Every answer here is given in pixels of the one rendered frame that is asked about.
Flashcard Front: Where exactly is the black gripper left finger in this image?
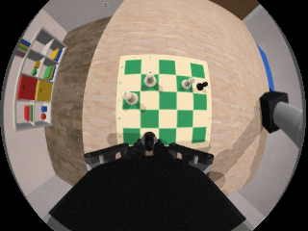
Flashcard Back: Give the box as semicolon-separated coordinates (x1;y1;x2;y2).
84;137;146;171

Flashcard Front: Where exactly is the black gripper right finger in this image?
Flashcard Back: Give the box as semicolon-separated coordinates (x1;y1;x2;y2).
153;137;214;176

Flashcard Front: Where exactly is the black pawn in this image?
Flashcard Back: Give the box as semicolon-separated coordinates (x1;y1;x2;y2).
196;82;208;90

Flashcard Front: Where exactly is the green and cream chessboard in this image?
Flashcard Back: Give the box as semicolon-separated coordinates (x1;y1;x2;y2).
116;55;212;149

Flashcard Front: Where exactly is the black chess king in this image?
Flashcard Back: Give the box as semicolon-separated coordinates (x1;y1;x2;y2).
144;131;155;151

